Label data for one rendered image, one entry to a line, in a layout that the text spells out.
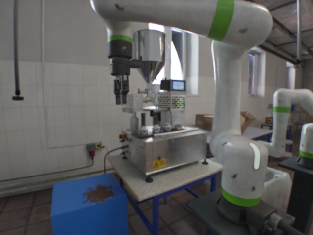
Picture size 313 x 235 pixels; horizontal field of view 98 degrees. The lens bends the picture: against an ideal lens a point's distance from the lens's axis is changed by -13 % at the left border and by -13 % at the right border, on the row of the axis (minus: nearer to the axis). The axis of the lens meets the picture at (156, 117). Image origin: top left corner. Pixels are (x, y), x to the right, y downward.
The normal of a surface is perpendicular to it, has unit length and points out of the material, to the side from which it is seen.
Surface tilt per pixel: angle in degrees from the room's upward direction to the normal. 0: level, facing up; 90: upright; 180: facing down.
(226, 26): 129
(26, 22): 90
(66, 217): 90
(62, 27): 90
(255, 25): 113
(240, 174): 90
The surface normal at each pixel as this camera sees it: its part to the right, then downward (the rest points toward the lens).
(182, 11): -0.19, 0.50
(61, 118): 0.51, 0.11
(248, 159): -0.42, 0.09
